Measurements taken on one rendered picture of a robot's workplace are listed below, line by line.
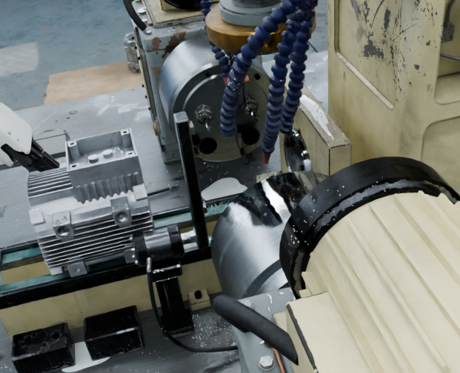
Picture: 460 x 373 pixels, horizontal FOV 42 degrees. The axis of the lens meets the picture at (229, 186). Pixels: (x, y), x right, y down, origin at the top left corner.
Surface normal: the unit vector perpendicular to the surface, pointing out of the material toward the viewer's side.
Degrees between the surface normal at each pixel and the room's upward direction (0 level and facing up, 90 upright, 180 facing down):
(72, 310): 90
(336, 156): 90
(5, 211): 0
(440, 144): 90
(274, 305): 0
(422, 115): 90
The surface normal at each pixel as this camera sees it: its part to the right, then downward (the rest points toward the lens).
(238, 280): -0.88, -0.24
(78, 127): -0.11, -0.80
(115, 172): 0.25, 0.55
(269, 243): -0.55, -0.60
